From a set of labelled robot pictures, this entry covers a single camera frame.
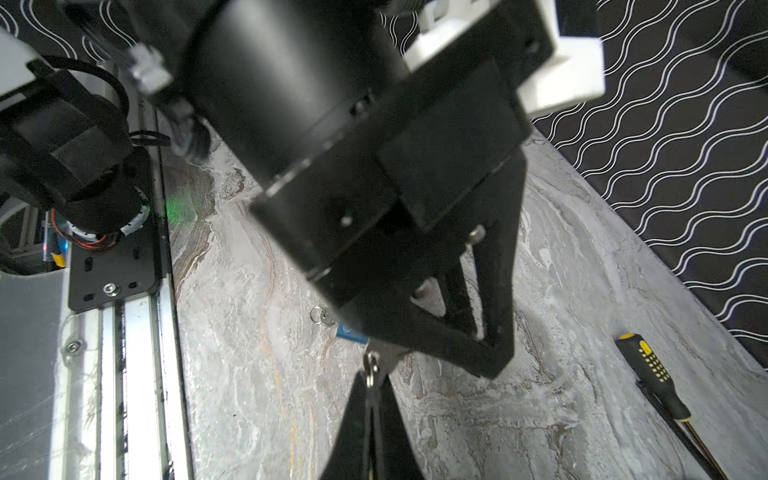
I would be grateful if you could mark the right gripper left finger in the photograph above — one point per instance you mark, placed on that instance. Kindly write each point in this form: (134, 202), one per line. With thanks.
(350, 455)

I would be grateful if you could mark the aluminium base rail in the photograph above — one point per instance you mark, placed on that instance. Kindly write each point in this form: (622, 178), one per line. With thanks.
(118, 407)

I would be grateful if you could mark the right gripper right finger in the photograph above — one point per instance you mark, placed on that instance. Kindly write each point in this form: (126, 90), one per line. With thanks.
(393, 454)

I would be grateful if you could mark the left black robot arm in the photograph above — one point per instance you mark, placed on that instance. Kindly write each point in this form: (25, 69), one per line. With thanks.
(273, 78)

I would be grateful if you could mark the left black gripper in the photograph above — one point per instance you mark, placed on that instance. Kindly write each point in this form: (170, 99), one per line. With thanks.
(377, 217)

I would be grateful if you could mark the black yellow pry tool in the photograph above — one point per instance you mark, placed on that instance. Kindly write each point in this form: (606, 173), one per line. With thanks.
(658, 387)

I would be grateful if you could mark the blue padlock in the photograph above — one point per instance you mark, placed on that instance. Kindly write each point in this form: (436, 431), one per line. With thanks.
(346, 333)

